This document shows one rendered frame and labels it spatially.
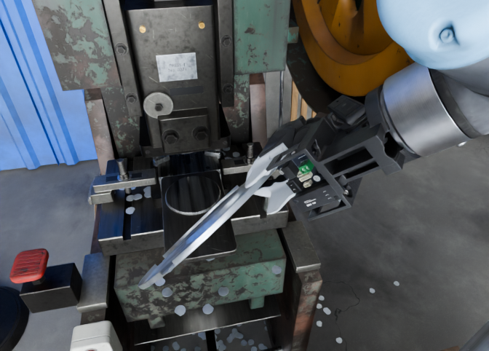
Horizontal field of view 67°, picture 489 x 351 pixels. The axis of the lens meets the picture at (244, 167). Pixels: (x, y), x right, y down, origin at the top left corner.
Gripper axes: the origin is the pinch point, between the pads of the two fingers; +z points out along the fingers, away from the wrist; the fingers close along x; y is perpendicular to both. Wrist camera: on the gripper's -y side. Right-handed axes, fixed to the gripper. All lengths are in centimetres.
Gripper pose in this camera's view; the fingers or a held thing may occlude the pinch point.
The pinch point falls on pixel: (259, 181)
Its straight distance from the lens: 47.1
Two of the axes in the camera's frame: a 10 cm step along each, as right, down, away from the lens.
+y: -4.4, 5.7, -7.0
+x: 6.4, 7.4, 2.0
